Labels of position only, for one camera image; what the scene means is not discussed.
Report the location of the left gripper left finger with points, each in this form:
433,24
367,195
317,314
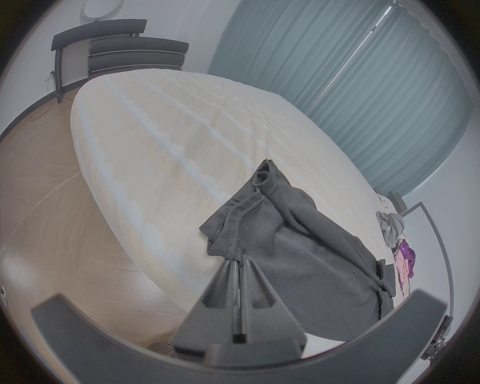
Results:
219,300

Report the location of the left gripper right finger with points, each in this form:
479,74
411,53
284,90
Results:
262,300

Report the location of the black garment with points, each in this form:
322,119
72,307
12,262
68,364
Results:
300,262

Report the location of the pile of clothes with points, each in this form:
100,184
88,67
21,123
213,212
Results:
405,258

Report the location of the bed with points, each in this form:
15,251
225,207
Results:
168,150

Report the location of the grey garment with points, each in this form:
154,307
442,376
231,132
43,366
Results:
392,225

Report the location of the white printed pillow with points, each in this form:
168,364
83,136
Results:
384,201

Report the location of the blue-green curtain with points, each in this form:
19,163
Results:
393,112
292,48

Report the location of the black chest of drawers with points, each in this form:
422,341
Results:
138,56

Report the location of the round white mirror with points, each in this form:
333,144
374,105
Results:
100,11

